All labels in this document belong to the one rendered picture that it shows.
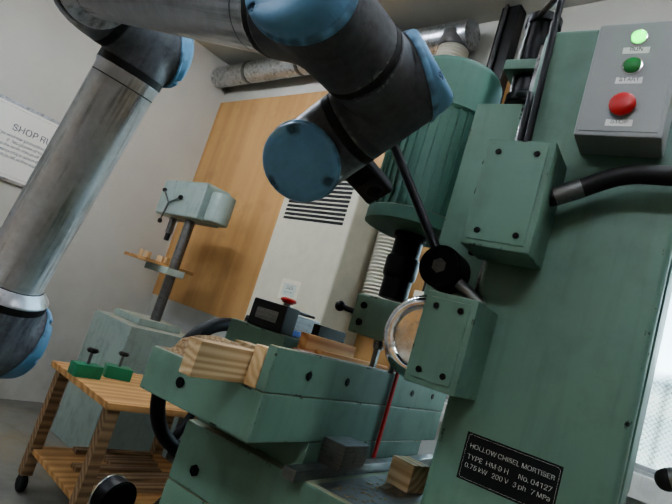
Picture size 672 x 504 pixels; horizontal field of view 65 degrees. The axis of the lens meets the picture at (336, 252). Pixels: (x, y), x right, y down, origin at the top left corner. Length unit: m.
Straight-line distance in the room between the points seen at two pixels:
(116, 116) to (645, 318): 0.85
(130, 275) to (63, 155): 3.04
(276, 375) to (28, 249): 0.55
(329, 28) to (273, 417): 0.44
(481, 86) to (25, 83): 3.12
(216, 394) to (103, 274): 3.28
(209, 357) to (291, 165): 0.23
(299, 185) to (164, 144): 3.51
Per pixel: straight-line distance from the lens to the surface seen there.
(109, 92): 1.00
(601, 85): 0.79
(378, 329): 0.91
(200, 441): 0.86
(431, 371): 0.68
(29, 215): 1.04
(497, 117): 0.92
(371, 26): 0.50
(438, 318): 0.68
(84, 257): 3.88
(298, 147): 0.58
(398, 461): 0.86
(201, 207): 3.11
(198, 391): 0.71
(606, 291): 0.74
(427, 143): 0.93
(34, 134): 3.73
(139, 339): 3.03
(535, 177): 0.72
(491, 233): 0.70
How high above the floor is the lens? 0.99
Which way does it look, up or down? 8 degrees up
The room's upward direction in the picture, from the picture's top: 17 degrees clockwise
